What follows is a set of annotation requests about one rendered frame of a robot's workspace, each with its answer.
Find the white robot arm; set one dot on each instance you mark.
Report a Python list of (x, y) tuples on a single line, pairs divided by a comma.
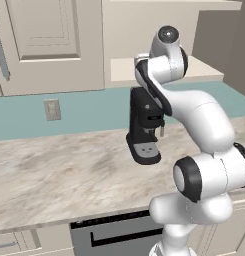
[(200, 120)]

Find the beige base cabinet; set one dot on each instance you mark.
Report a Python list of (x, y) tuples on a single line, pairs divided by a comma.
[(227, 233)]

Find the black coffee machine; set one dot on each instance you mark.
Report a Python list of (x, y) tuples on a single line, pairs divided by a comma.
[(143, 131)]

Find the grey dishwasher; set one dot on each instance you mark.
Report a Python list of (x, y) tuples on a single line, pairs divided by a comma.
[(110, 237)]

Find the beige drawer front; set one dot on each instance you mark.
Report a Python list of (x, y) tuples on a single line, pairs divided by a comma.
[(14, 245)]

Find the beige open wall shelf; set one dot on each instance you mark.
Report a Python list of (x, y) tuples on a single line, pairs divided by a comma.
[(127, 71)]

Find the beige wall outlet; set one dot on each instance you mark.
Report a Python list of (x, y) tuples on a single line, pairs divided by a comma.
[(52, 109)]

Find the beige wall cabinet door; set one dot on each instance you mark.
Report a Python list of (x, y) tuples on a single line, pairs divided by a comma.
[(50, 43)]

